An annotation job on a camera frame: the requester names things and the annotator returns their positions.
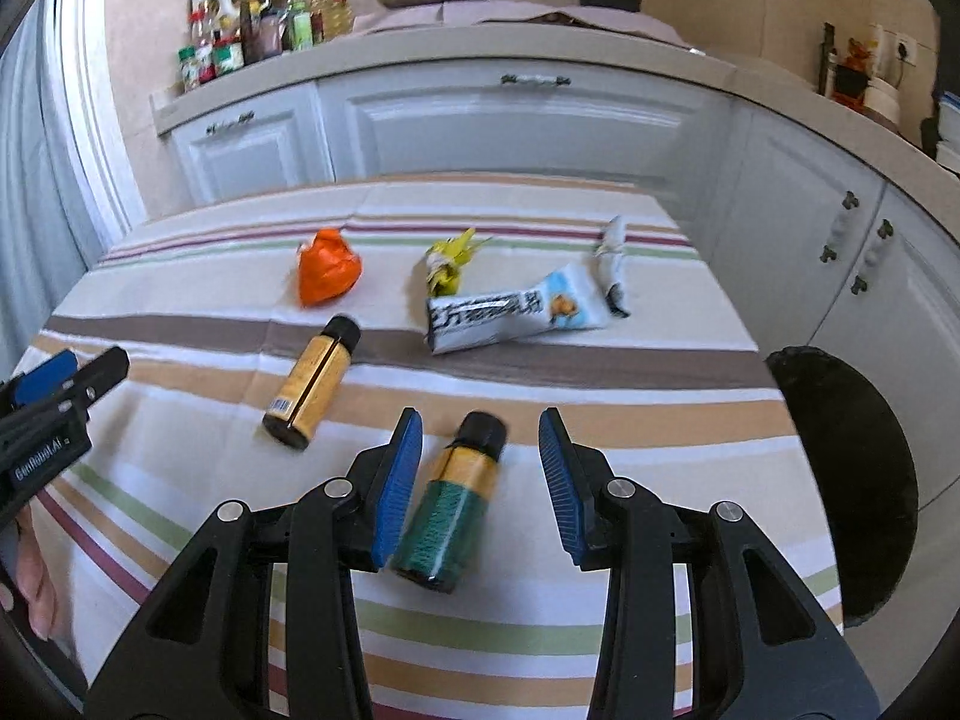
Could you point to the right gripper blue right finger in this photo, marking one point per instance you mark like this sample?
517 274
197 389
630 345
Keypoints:
567 484

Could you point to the stacked white bowls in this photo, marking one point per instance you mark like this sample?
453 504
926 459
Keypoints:
947 153

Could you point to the person's hand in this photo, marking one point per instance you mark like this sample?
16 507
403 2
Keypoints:
24 564

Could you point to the dark olive oil bottle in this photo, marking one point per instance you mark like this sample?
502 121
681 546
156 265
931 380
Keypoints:
825 54

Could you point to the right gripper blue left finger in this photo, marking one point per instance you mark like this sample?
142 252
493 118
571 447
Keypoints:
390 496

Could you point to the amber bottle black cap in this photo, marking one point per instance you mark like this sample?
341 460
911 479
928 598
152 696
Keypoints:
297 409

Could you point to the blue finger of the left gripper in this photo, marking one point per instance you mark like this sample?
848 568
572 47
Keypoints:
44 380

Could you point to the green label bottle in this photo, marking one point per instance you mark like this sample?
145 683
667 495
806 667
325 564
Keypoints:
300 26

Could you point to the small orange wrapper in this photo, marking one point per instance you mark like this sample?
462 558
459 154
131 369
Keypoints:
327 268

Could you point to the white blue snack packet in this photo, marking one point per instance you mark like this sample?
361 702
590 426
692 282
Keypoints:
566 300

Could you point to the white spice rack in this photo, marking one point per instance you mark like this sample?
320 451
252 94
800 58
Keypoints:
210 18

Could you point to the cooking oil bottle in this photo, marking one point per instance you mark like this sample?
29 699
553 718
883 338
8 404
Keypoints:
334 18

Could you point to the paper covering stove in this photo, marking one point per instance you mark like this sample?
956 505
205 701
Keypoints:
481 12

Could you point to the white blender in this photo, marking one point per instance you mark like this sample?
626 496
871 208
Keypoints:
881 102

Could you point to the yellow wrapper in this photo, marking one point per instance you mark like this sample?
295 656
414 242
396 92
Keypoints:
446 260

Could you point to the striped tablecloth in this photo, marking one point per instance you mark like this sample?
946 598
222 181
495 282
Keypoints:
206 570

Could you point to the black trash bin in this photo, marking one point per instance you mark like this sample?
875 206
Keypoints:
864 470

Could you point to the green bottle yellow band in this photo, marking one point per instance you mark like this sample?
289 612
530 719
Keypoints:
444 531

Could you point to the twisted white paper wrapper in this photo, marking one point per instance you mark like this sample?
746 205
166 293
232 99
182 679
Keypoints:
610 266

